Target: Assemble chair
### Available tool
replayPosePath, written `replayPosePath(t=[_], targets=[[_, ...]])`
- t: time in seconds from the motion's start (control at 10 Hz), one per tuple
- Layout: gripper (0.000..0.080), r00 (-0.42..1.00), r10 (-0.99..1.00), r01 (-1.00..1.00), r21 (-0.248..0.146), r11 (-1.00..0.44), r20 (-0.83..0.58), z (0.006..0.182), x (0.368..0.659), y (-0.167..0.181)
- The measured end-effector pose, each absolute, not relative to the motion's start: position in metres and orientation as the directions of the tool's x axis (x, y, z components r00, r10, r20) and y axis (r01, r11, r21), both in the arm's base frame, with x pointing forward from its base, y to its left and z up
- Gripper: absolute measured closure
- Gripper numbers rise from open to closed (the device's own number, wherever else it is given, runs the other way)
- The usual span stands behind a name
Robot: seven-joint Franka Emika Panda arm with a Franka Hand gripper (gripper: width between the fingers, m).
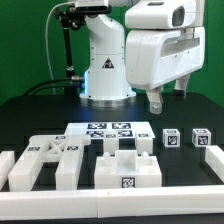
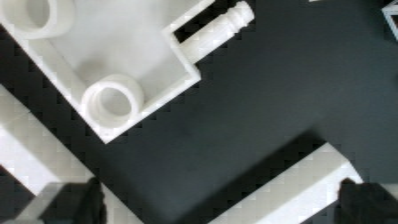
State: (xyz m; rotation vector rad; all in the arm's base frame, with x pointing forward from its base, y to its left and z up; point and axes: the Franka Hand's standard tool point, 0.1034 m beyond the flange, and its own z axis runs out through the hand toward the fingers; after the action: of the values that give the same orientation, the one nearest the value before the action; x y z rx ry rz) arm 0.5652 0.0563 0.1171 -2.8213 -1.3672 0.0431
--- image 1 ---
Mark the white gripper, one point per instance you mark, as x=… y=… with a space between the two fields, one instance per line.
x=154 y=58

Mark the white chair seat block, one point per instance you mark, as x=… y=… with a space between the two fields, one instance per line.
x=127 y=169

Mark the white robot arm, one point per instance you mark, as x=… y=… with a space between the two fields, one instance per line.
x=106 y=84

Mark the white tagged cube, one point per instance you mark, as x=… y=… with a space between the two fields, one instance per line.
x=171 y=138
x=201 y=137

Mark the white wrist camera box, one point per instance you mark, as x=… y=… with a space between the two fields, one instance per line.
x=161 y=14

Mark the white right wall bar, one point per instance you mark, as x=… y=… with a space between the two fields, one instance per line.
x=214 y=157

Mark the white wall bar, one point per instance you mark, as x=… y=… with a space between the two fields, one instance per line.
x=105 y=203
x=214 y=157
x=7 y=161

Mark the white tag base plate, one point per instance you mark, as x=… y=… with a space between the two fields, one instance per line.
x=125 y=130

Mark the white front wall bar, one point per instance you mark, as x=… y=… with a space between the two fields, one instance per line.
x=105 y=203

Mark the white chair back frame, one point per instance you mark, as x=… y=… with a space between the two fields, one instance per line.
x=65 y=150

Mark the black overhead camera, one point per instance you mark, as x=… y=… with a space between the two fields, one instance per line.
x=91 y=7

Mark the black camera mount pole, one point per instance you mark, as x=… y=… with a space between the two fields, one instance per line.
x=70 y=21

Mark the white left wall bar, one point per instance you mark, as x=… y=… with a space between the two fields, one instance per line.
x=7 y=161

